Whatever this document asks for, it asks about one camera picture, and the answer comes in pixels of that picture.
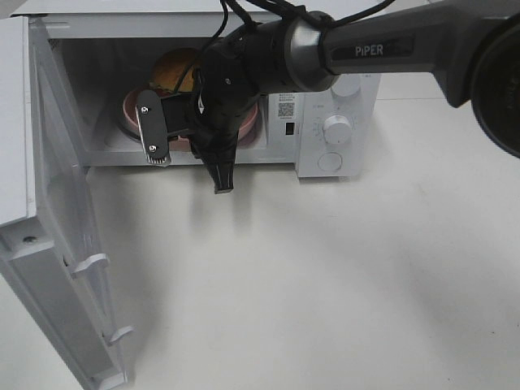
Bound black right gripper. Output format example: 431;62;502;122
161;68;259;194

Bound pink round plate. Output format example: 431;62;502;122
117;85;259;152

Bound burger with lettuce and cheese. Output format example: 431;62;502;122
149;48;199;95

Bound round white door button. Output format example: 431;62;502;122
318;152;343;172

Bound white microwave knob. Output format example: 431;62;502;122
323;115;353;145

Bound white microwave door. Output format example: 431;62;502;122
1;15;130;389

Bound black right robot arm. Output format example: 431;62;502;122
165;1;519;164

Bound white microwave oven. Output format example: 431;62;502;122
15;1;380;177

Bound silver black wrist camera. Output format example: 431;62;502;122
136;89;171;167

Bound black camera cable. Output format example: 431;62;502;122
172;0;395;97

